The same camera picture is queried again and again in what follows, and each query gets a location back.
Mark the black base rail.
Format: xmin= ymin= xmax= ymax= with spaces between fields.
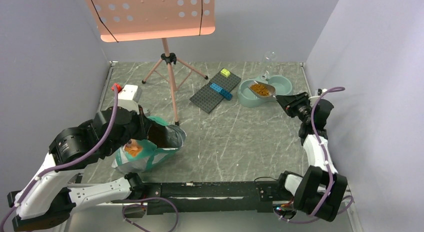
xmin=110 ymin=180 xmax=309 ymax=215

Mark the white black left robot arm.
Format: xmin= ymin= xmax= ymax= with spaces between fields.
xmin=7 ymin=105 xmax=151 ymax=232

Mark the dark grey brick baseplate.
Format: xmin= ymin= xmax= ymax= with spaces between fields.
xmin=189 ymin=71 xmax=241 ymax=114

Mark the metal food scoop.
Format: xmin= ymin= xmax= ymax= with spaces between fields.
xmin=248 ymin=80 xmax=277 ymax=101

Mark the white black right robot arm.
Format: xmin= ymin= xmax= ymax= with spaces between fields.
xmin=275 ymin=92 xmax=348 ymax=222

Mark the teal double pet bowl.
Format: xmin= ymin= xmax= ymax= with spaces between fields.
xmin=237 ymin=73 xmax=293 ymax=108

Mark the pink music stand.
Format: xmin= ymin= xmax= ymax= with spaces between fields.
xmin=85 ymin=0 xmax=216 ymax=125

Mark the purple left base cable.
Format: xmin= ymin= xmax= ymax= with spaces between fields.
xmin=121 ymin=196 xmax=180 ymax=232

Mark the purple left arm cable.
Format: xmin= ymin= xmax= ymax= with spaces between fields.
xmin=0 ymin=88 xmax=120 ymax=232

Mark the green pet food bag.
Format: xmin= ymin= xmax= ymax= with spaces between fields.
xmin=111 ymin=116 xmax=187 ymax=174

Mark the yellow toy brick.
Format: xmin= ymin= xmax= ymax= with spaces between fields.
xmin=220 ymin=68 xmax=231 ymax=78

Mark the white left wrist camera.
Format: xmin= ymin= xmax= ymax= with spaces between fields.
xmin=111 ymin=83 xmax=142 ymax=115

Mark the dark blue toy brick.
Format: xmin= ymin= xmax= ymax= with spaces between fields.
xmin=220 ymin=90 xmax=233 ymax=101

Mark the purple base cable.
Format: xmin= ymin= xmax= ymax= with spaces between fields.
xmin=121 ymin=196 xmax=180 ymax=232
xmin=276 ymin=194 xmax=355 ymax=225

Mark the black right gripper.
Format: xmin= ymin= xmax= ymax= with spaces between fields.
xmin=276 ymin=92 xmax=312 ymax=124

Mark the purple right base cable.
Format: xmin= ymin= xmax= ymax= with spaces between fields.
xmin=276 ymin=194 xmax=355 ymax=225

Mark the brown kibble in scoop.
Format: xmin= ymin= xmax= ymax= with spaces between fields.
xmin=249 ymin=83 xmax=270 ymax=97

